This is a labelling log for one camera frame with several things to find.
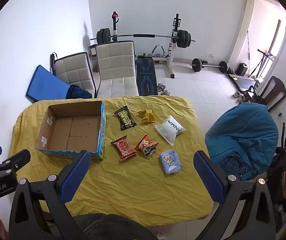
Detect person's dark fleece clothing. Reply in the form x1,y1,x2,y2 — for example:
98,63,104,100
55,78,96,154
73,214,158,240

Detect grey folding stand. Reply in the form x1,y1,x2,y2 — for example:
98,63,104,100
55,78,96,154
250,49,276,78

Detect white shoes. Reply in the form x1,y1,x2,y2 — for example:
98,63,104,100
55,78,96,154
233,91,246,103

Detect black resistance band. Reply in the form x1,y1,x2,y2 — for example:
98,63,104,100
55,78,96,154
245,30,251,71

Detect black walking pad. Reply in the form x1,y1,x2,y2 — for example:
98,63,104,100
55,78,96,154
229,74,260,93

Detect dark wooden chair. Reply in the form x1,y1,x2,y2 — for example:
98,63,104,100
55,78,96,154
245,76,286,113

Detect blue foam mat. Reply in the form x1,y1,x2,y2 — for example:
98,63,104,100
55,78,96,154
25,65,71,103

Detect brown wooden stool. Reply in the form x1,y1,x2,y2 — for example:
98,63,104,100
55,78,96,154
88,44,98,58

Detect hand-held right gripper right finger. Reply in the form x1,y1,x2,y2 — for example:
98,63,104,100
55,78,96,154
193,151,276,240

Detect yellow tablecloth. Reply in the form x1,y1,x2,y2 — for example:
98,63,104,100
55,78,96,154
8,95,214,228

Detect red snack packet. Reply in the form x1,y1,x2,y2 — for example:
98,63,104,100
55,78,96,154
110,135,137,161

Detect long barbell with plates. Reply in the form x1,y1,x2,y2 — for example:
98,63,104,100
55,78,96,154
90,28,196,49

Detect light blue snack packet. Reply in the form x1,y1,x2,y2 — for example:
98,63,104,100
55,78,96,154
159,149,183,174

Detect short barbell with plates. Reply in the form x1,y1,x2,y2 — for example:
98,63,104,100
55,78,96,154
190,58,229,73

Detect white soft pouch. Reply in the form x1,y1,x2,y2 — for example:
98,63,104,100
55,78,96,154
154,115,186,146

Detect teal draped cloth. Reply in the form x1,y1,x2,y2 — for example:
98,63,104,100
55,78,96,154
205,102,279,182

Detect orange panda snack packet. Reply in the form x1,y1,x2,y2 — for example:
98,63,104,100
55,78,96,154
134,134,159,160

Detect black wipes packet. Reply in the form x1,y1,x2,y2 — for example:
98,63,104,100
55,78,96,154
113,106,136,131

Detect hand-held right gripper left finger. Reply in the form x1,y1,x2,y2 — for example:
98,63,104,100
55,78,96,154
9,150,91,240

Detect white barbell rack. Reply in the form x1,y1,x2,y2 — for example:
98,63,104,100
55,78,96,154
110,11,183,78

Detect cardboard box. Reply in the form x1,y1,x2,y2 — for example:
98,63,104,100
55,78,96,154
35,100,107,161

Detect white padded chair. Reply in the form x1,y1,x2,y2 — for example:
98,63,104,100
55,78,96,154
54,52,96,98
94,41,140,98

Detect black weight bench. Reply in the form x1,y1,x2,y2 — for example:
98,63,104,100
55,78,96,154
135,54,158,96

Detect black folded strap frame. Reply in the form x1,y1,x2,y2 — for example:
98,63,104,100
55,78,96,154
49,52,59,77

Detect yellow snack packet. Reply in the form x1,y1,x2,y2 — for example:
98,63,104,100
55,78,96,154
137,109,156,123

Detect black backpack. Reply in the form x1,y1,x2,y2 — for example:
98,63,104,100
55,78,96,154
266,142,286,205

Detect grey exercise handle frame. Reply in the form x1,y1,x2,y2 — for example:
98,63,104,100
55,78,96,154
152,44,166,58

